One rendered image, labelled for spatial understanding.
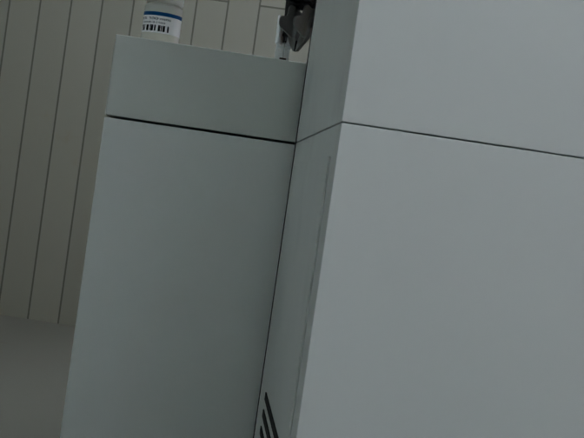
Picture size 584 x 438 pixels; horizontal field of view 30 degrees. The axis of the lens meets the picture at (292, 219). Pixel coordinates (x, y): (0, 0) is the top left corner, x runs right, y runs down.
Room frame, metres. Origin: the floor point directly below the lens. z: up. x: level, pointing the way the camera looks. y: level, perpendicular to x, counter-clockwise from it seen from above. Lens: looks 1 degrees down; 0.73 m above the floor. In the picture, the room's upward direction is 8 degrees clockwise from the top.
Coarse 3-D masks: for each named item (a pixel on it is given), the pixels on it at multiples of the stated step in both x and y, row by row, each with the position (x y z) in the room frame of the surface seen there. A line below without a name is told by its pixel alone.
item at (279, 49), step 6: (276, 30) 2.29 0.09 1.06; (276, 36) 2.28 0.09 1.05; (282, 36) 2.29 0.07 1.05; (276, 42) 2.27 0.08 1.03; (288, 42) 2.28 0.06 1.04; (276, 48) 2.30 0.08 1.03; (282, 48) 2.28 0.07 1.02; (288, 48) 2.28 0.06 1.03; (276, 54) 2.30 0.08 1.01; (288, 54) 2.31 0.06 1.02; (288, 60) 2.31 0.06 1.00
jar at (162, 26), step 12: (156, 0) 1.99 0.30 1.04; (168, 0) 1.99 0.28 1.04; (180, 0) 2.00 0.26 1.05; (144, 12) 2.01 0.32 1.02; (156, 12) 1.99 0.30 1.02; (168, 12) 1.99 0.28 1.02; (180, 12) 2.01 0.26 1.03; (144, 24) 2.00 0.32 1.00; (156, 24) 1.99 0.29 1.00; (168, 24) 1.99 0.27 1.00; (180, 24) 2.02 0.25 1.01; (144, 36) 2.00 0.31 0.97; (156, 36) 1.99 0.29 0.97; (168, 36) 1.99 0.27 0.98
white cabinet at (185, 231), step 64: (128, 128) 1.95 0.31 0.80; (128, 192) 1.96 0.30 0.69; (192, 192) 1.96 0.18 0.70; (256, 192) 1.97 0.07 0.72; (128, 256) 1.96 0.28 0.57; (192, 256) 1.97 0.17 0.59; (256, 256) 1.97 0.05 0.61; (128, 320) 1.96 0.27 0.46; (192, 320) 1.97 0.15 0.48; (256, 320) 1.98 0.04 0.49; (128, 384) 1.96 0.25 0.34; (192, 384) 1.97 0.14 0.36; (256, 384) 1.98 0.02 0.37
